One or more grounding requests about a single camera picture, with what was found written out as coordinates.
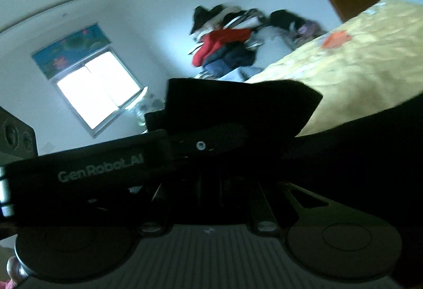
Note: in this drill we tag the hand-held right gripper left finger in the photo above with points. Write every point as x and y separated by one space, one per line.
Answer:
158 209

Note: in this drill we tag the black pants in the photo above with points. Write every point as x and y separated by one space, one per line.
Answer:
248 103

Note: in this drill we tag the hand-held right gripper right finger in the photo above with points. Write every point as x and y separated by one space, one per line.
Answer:
261 206

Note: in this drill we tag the pile of folded clothes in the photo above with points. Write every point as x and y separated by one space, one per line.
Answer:
238 44

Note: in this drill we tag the window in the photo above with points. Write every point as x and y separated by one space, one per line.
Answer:
99 93

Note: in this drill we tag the floral pillow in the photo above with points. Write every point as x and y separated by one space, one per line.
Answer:
148 108

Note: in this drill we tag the yellow printed bed sheet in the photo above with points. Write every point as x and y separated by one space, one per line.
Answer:
363 70

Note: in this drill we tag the red puffer jacket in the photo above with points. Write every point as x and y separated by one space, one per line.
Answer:
218 42

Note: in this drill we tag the lotus print window blind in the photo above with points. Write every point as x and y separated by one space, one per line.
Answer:
69 47

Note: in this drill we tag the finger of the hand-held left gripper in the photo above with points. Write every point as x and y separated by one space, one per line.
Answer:
211 140

